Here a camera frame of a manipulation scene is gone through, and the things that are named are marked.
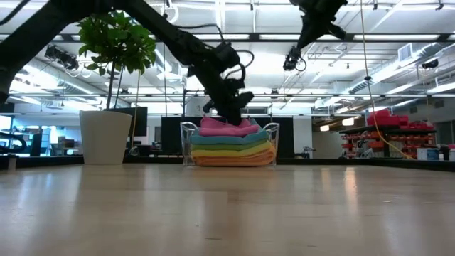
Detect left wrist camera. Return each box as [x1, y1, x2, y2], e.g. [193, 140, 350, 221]
[234, 91, 255, 110]

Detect black left camera cable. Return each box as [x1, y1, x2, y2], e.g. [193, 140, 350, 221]
[170, 23, 255, 82]

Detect white box unit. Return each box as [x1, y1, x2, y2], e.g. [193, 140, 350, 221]
[186, 96, 213, 117]

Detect white ceiling ring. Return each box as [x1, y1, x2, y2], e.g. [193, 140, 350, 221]
[161, 3, 181, 24]

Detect blue and white box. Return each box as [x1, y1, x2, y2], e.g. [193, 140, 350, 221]
[416, 147, 441, 161]

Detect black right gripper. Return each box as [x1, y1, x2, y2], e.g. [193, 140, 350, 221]
[289, 0, 349, 50]

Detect green microfiber towel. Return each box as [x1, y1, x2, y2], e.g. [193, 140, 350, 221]
[191, 139, 274, 152]

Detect black ceiling light cluster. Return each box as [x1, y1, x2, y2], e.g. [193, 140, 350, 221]
[44, 44, 80, 72]

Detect yellow hanging cord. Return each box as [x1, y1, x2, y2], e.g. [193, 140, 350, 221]
[359, 0, 415, 160]

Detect yellow microfiber towel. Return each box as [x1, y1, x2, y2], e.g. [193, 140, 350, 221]
[191, 141, 275, 159]

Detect black monitor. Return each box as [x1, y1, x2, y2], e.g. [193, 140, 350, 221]
[113, 106, 149, 138]

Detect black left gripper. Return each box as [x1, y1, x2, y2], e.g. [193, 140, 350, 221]
[193, 65, 247, 127]

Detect green plant in white pot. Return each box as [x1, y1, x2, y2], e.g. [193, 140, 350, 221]
[76, 10, 157, 165]

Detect black partition panels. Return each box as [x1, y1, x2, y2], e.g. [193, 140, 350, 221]
[161, 116, 295, 159]

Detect pink microfiber towel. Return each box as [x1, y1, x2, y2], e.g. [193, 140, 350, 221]
[198, 116, 261, 138]

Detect clear plastic bin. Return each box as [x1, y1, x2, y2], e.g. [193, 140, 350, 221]
[181, 121, 280, 168]

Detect blue microfiber towel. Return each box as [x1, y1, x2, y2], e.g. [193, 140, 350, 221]
[189, 128, 270, 146]

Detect black spotlight with cable loop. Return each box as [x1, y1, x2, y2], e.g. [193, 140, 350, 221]
[282, 45, 307, 73]

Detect shelf with red bins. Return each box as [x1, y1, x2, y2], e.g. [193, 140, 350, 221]
[339, 109, 437, 159]

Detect black curved cable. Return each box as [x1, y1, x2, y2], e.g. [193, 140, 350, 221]
[0, 130, 28, 155]

